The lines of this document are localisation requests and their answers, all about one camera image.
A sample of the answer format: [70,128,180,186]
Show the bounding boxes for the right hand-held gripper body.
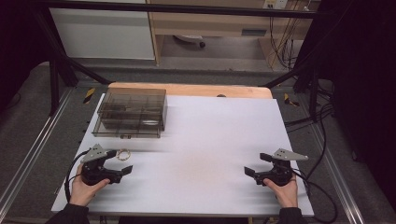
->
[254,147,309,188]

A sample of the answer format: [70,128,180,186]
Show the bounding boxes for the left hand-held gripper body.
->
[79,143,124,187]

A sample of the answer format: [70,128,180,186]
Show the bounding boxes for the golden beaded bracelet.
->
[116,148,132,162]

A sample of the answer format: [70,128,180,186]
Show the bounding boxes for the smoky clear plastic drawer box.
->
[92,87,169,139]

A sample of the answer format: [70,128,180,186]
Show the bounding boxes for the person's right hand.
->
[262,174,300,209]

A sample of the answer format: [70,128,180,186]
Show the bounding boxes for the person's left hand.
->
[68,163,111,207]

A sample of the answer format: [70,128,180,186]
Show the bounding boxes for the white board sheet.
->
[50,93,315,217]

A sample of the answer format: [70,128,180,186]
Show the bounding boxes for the yellow black tape strip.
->
[283,92,301,108]
[82,87,96,105]

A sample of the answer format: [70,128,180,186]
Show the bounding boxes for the black curtain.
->
[0,0,53,110]
[311,0,396,213]

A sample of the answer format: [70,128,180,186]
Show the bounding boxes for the white cabinet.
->
[49,7,156,62]

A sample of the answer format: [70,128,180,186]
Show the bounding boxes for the office chair base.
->
[172,34,207,49]

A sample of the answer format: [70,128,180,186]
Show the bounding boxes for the light wooden desk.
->
[146,0,322,67]

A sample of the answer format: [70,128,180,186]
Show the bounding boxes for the white power strip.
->
[262,0,290,10]

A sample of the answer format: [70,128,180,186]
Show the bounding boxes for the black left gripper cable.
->
[64,149,92,204]

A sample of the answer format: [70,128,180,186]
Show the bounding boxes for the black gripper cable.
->
[64,149,92,204]
[290,169,340,224]

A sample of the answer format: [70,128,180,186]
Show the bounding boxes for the aluminium floor rail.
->
[0,87,76,216]
[306,122,366,224]

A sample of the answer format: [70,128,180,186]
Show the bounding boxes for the black floor cables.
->
[284,102,336,134]

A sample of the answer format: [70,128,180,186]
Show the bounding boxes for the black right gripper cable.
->
[290,169,340,224]

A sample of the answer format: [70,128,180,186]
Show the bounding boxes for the black metal frame stand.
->
[263,52,322,123]
[31,8,114,117]

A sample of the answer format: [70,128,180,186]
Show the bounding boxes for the hanging cable bundle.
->
[267,8,305,72]

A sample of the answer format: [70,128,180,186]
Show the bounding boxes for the black horizontal frame bar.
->
[31,1,332,20]

